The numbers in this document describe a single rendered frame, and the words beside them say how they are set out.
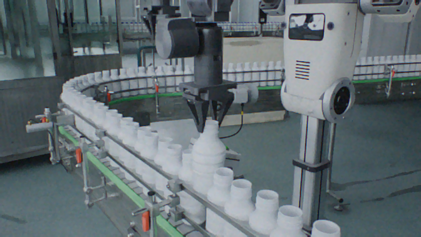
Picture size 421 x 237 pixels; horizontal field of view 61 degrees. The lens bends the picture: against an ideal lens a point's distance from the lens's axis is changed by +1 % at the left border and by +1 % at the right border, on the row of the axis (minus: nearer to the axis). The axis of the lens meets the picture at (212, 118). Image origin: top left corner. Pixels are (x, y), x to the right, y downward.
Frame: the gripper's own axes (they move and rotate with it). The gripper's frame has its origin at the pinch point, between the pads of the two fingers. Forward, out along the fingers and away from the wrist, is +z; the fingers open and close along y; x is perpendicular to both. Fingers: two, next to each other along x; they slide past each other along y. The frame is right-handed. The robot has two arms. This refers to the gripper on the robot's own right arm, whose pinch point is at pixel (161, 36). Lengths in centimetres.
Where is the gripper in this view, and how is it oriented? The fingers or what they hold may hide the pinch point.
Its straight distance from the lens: 113.4
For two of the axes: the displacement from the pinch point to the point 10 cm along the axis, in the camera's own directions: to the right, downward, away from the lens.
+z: 0.0, 9.6, 2.8
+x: 6.0, 2.2, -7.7
